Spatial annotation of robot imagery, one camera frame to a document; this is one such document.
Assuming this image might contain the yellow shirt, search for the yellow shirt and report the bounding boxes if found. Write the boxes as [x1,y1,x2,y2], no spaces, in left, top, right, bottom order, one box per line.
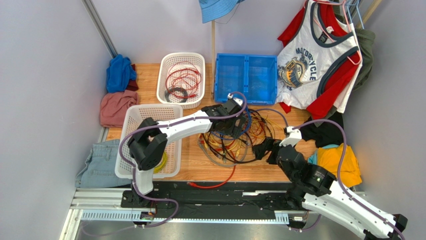
[307,143,363,188]

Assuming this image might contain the white perforated basket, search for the white perforated basket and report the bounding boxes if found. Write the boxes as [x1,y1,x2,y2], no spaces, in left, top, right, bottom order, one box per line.
[114,103,184,180]
[156,52,206,109]

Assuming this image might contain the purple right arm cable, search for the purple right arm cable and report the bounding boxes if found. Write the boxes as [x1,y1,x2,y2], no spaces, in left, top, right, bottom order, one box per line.
[288,118,407,240]

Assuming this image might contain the light denim garment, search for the light denim garment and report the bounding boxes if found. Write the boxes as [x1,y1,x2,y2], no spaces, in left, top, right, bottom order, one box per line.
[74,139,132,189]

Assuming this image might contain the thin yellow wire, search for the thin yellow wire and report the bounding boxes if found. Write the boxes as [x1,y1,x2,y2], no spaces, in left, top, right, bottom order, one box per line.
[246,113,277,141]

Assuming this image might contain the white perforated basket far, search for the white perforated basket far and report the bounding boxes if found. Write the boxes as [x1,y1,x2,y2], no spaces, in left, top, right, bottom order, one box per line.
[156,52,206,109]

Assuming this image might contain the wooden pole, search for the wooden pole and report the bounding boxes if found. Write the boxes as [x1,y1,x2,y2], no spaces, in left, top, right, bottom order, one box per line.
[211,20,216,70]

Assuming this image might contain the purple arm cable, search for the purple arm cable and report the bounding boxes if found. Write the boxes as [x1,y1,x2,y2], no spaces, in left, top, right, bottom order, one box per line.
[79,91,249,238]
[288,118,407,240]

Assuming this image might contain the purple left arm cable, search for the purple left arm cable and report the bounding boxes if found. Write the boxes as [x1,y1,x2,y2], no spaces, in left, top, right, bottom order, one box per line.
[79,91,249,238]

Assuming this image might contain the grey ethernet cable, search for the grey ethernet cable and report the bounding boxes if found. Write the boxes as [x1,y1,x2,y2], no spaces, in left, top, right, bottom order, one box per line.
[197,136,250,168]

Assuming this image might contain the pink cloth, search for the pink cloth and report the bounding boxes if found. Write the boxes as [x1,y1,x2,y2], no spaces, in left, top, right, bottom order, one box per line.
[99,90,139,128]

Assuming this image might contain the blue cloth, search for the blue cloth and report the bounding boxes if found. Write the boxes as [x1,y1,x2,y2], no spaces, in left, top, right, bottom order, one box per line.
[106,54,137,94]

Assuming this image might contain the blue bucket hat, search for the blue bucket hat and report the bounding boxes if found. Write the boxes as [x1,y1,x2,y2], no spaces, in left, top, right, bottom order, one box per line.
[198,0,244,24]

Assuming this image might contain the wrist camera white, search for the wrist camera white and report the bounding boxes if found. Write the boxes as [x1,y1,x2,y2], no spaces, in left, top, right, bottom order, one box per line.
[279,126,302,147]
[227,93,244,107]

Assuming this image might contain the yellow green wire coil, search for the yellow green wire coil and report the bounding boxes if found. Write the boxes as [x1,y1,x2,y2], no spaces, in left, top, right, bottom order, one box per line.
[153,151,169,174]

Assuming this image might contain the blue plastic crate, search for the blue plastic crate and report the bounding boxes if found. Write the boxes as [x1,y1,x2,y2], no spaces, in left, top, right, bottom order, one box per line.
[214,53,278,106]

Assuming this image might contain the red wires in far basket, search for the red wires in far basket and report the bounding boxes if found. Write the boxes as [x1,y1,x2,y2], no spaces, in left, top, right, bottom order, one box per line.
[165,61,203,99]

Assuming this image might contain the yellow ethernet cable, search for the yellow ethernet cable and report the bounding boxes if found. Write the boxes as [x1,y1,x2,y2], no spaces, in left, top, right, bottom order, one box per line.
[198,131,247,159]

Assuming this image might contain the red shirt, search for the red shirt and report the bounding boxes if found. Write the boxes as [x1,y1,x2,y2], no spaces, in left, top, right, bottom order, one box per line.
[277,3,364,121]

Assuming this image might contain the white perforated basket near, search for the white perforated basket near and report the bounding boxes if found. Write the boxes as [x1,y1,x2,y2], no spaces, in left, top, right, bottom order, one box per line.
[114,103,184,180]

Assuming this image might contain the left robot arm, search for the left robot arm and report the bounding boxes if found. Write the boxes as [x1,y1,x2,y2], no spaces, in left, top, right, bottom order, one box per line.
[118,95,247,197]

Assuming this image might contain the long red ethernet cable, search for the long red ethernet cable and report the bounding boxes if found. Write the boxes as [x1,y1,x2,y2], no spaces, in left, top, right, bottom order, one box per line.
[186,164,237,190]

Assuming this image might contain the black coil in far basket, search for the black coil in far basket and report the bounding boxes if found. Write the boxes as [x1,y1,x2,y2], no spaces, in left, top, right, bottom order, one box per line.
[164,87,189,103]

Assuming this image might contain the thick black cable loop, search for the thick black cable loop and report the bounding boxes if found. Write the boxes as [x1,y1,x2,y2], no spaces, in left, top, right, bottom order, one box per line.
[200,107,277,165]

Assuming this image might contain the olive green garment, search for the olive green garment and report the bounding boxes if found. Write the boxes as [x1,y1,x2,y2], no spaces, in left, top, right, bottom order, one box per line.
[332,0,377,91]

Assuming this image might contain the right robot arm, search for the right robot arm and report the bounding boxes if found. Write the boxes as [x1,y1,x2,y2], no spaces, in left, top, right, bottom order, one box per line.
[253,137,408,240]

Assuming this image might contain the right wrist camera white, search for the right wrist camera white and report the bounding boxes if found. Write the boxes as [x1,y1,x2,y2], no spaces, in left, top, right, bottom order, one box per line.
[279,126,302,147]

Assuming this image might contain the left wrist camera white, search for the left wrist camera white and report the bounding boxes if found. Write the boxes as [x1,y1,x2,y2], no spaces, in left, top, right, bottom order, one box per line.
[227,93,244,107]

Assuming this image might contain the black garment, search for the black garment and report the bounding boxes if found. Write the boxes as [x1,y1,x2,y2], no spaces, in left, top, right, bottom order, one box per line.
[299,121,344,148]

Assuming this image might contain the white motorcycle tank top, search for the white motorcycle tank top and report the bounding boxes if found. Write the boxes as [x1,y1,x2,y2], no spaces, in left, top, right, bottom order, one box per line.
[275,0,364,114]

